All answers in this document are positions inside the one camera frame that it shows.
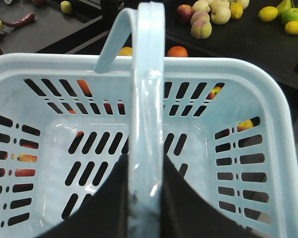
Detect small orange right pair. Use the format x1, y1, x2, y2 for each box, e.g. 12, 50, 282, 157
167, 46, 188, 58

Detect yellow lemon near pears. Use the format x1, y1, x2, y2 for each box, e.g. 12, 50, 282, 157
229, 2, 243, 20

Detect green pear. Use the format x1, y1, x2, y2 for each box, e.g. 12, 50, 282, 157
276, 0, 293, 16

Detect white round pear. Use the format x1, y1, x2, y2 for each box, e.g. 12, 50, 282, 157
211, 5, 231, 25

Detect red chili pepper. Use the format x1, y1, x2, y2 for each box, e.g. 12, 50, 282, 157
1, 13, 35, 28

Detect yellow lemon right lower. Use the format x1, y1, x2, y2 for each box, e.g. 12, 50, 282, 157
284, 21, 298, 35

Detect pink peach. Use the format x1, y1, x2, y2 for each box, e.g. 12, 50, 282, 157
190, 11, 210, 25

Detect light blue plastic basket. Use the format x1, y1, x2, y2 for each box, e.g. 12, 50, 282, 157
0, 2, 298, 238

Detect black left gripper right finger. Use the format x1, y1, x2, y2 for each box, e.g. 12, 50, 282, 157
160, 154, 258, 238

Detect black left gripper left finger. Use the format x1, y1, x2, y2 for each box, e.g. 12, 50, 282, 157
39, 154, 128, 238

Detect yellow lemon right upper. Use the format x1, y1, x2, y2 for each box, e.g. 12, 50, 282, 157
258, 6, 278, 22

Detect red apple by white pears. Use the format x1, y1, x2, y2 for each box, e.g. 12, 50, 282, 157
176, 4, 194, 24

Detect green apple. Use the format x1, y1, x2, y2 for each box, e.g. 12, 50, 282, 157
281, 8, 298, 25

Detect black display table right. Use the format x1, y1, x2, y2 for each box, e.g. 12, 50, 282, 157
165, 0, 298, 89

